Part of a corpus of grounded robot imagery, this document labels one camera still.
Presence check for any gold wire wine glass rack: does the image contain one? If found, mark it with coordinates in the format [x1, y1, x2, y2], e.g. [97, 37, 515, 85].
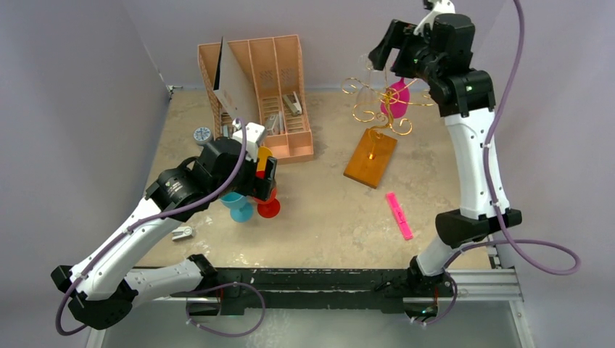
[341, 78, 435, 189]

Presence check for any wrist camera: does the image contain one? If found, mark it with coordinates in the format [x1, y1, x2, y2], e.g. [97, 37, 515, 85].
[413, 0, 456, 36]
[231, 119, 267, 162]

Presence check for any magenta plastic wine glass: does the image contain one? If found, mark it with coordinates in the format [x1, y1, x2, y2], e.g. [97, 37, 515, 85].
[379, 70, 414, 120]

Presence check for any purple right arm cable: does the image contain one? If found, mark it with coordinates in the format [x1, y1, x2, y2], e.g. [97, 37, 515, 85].
[442, 0, 582, 277]

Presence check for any grey stapler in organizer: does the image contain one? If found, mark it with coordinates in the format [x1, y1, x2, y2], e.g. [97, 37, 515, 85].
[282, 91, 303, 116]

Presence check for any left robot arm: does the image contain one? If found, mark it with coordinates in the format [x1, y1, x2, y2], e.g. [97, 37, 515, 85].
[51, 137, 278, 336]

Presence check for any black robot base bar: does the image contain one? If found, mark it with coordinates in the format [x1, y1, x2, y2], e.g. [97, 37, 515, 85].
[180, 256, 455, 318]

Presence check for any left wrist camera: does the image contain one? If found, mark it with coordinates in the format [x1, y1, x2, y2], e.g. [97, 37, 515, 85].
[231, 119, 267, 162]

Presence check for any pink plastic clip tool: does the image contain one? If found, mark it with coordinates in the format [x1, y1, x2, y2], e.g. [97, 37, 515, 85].
[385, 192, 413, 241]

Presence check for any teal wine glass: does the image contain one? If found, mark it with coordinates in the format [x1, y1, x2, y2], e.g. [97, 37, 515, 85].
[220, 192, 254, 223]

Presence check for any silver item in organizer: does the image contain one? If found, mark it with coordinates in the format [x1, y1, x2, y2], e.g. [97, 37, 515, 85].
[264, 111, 284, 136]

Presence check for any small blue white jar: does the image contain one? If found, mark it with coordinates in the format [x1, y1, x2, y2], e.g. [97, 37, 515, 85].
[193, 127, 213, 146]

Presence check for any peach plastic file organizer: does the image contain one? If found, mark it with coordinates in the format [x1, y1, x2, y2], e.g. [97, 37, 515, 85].
[197, 35, 314, 164]

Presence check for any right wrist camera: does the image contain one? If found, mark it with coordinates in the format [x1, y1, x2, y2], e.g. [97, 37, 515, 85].
[413, 0, 456, 36]

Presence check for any small white metal clip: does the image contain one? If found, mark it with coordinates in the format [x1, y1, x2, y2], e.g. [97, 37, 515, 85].
[171, 226, 194, 242]

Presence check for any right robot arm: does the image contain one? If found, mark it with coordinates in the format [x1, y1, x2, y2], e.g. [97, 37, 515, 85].
[368, 13, 522, 295]

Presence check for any yellow plastic wine glass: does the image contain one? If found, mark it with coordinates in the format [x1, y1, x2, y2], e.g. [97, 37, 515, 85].
[257, 146, 273, 172]

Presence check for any red plastic wine glass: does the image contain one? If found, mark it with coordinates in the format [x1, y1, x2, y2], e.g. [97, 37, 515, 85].
[253, 185, 281, 218]

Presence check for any white paper folder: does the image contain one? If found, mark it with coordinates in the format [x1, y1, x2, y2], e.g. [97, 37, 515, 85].
[213, 37, 260, 135]

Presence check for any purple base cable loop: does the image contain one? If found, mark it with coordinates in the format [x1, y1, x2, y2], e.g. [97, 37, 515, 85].
[185, 281, 267, 338]

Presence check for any clear wine glass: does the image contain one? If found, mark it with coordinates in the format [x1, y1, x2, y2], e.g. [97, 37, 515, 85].
[355, 54, 379, 107]

